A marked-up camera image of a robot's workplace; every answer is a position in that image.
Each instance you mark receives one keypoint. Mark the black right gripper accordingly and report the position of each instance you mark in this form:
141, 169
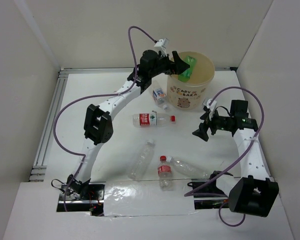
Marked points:
202, 132

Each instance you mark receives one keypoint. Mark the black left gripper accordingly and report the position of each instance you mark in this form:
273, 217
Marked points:
179, 66

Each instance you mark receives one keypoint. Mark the green plastic bottle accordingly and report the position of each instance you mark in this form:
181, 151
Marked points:
186, 75

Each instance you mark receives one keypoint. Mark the blue orange label bottle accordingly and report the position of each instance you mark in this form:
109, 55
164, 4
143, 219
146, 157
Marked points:
159, 96

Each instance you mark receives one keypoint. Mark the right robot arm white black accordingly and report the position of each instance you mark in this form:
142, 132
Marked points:
254, 193

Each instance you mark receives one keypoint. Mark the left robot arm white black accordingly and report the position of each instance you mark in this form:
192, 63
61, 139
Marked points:
98, 122

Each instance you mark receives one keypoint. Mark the beige capybara bin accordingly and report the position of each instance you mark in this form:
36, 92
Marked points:
188, 93

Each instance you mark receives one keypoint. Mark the clear bottle white cap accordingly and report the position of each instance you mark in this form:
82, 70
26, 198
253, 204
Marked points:
188, 169

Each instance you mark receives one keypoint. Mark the red label cola bottle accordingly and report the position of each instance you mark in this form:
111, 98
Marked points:
165, 174

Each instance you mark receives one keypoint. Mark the red white label bottle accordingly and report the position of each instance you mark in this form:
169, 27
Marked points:
152, 119

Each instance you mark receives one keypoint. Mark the long clear bottle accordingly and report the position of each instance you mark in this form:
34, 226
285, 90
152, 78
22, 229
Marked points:
141, 161

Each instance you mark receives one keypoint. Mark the white tape sheet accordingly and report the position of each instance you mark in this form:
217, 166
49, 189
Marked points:
146, 198

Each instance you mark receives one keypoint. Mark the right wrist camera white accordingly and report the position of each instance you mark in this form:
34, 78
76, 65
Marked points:
209, 106

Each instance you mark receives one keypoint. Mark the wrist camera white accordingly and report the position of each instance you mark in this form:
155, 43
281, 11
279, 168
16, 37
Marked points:
209, 106
161, 46

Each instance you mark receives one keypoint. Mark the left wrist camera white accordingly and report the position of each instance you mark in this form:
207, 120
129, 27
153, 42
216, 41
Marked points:
161, 46

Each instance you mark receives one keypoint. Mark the aluminium frame rail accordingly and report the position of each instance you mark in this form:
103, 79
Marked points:
78, 88

